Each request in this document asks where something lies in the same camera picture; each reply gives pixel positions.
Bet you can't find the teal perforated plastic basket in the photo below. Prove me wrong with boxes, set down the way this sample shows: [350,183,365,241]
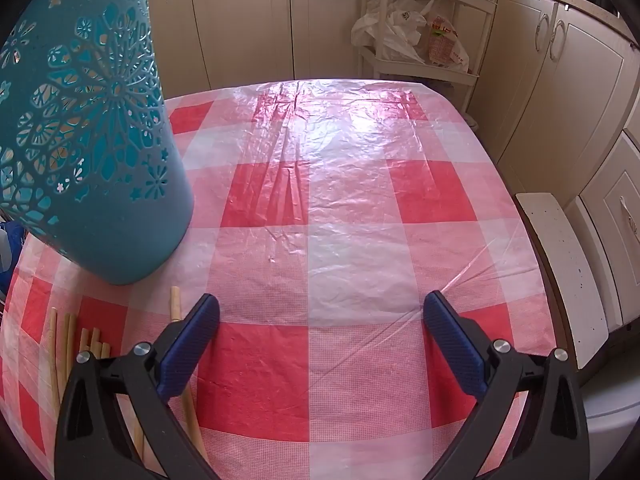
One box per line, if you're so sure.
[0,0,195,286]

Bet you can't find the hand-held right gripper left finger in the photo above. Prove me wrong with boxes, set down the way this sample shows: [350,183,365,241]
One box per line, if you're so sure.
[54,292,223,480]

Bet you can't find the red printed plastic bag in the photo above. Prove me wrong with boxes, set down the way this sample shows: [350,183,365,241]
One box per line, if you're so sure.
[425,12,471,73]

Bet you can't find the red white checkered tablecloth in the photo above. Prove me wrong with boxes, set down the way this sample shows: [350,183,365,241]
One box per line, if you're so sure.
[0,78,558,480]

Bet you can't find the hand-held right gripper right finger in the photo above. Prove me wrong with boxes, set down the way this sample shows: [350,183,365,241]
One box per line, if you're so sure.
[422,290,586,480]

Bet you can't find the white plastic bag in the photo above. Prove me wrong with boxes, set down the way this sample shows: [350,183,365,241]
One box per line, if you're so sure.
[351,0,433,63]

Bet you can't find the beige kitchen cabinets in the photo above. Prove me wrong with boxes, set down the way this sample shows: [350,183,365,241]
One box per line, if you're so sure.
[147,0,371,106]
[470,0,640,331]

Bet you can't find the white tiered storage cart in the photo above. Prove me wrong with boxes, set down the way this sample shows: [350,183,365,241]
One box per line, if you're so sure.
[357,0,498,111]

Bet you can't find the blue white sack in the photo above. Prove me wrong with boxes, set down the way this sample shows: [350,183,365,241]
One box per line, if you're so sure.
[0,220,24,281]

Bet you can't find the pile of bamboo chopsticks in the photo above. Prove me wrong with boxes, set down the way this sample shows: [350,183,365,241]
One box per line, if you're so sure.
[47,308,149,468]

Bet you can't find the white speckled bench seat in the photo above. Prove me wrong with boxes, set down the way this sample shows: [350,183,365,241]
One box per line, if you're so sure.
[515,192,611,371]

